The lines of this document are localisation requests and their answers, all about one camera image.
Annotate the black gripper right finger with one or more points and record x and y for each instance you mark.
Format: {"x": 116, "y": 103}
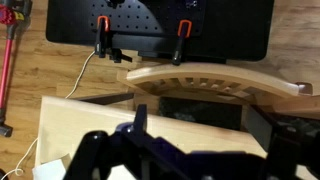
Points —
{"x": 293, "y": 150}

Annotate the red stick vacuum cleaner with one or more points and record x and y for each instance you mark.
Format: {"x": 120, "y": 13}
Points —
{"x": 6, "y": 66}

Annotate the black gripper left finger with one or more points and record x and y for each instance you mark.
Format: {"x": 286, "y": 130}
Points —
{"x": 86, "y": 153}

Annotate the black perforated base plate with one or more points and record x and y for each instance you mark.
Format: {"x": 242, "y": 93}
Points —
{"x": 233, "y": 30}

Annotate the white paper sheet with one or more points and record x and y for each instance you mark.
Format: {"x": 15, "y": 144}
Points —
{"x": 50, "y": 170}

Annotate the wooden chair with dark seat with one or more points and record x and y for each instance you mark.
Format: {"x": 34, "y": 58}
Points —
{"x": 206, "y": 71}

